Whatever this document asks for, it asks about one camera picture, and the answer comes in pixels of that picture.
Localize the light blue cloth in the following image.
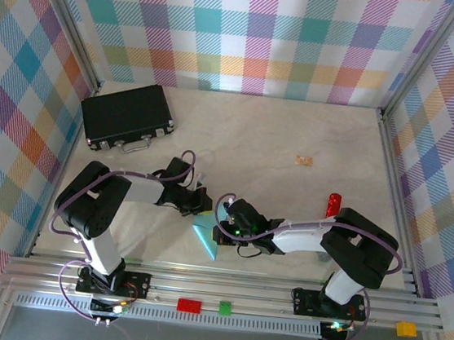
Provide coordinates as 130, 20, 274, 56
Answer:
187, 198, 227, 263

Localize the red toy brick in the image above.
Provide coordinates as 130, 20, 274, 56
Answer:
176, 298, 204, 314

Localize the red microphone with silver head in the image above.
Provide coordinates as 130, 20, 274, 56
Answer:
316, 192, 344, 266

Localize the black controller board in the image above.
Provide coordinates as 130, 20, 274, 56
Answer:
88, 297, 131, 320
320, 320, 350, 340

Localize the yellow toy brick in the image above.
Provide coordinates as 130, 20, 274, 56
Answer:
394, 320, 419, 339

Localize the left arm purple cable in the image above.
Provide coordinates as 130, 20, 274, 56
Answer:
37, 135, 199, 333

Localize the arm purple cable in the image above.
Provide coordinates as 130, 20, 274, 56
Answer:
37, 135, 199, 333
201, 191, 408, 340

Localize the aluminium mounting rail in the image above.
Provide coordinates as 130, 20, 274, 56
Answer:
0, 246, 450, 340

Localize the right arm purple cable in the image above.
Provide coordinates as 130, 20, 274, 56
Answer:
201, 191, 408, 340

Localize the black briefcase with metal handle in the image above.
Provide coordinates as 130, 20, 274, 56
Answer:
75, 76, 181, 161

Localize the slotted grey cable duct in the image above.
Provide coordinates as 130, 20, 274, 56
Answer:
10, 291, 327, 340

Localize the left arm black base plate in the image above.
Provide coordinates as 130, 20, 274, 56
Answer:
74, 264, 154, 302

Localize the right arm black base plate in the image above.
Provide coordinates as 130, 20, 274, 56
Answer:
290, 286, 370, 325

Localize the aluminium side rail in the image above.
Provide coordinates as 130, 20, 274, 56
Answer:
359, 108, 442, 299

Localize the aluminium frame post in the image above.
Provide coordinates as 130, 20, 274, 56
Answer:
378, 0, 454, 130
14, 0, 114, 98

